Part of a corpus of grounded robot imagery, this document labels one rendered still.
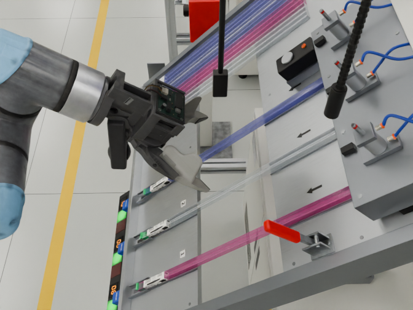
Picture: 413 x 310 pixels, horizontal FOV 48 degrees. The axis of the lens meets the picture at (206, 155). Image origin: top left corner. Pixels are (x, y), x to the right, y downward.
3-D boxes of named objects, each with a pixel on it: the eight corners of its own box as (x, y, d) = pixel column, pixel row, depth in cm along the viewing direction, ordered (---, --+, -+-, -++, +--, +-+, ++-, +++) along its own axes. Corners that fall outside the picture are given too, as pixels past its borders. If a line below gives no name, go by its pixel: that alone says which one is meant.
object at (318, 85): (148, 196, 104) (142, 194, 103) (148, 191, 105) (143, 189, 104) (343, 75, 76) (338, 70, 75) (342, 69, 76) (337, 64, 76)
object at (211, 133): (177, 165, 201) (165, 11, 140) (179, 123, 216) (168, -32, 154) (232, 163, 202) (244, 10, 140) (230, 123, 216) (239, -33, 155)
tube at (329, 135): (145, 240, 97) (141, 238, 96) (145, 234, 98) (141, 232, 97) (358, 125, 69) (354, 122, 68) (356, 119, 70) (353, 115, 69)
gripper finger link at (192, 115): (223, 102, 76) (185, 109, 69) (203, 122, 80) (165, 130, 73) (214, 87, 77) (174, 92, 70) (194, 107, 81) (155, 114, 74)
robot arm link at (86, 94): (52, 123, 63) (62, 81, 68) (84, 135, 65) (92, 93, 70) (74, 90, 58) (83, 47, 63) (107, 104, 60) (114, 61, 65)
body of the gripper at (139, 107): (188, 131, 64) (109, 97, 59) (158, 162, 70) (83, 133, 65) (189, 92, 69) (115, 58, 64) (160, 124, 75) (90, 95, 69)
